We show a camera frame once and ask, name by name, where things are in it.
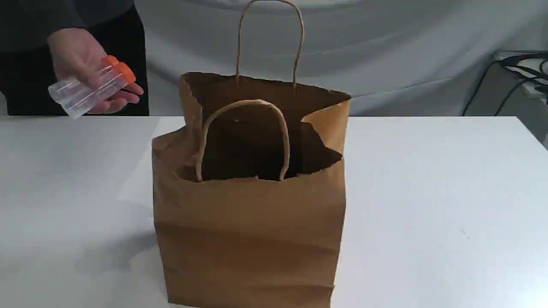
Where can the brown paper bag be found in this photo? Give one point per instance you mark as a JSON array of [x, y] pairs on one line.
[[249, 196]]

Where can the person's dark sleeve forearm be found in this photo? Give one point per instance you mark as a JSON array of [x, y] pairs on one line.
[[26, 24]]

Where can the person's bare hand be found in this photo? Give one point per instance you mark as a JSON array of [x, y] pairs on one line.
[[77, 54]]

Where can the clear tube orange cap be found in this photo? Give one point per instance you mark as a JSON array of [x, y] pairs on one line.
[[70, 86], [109, 84]]

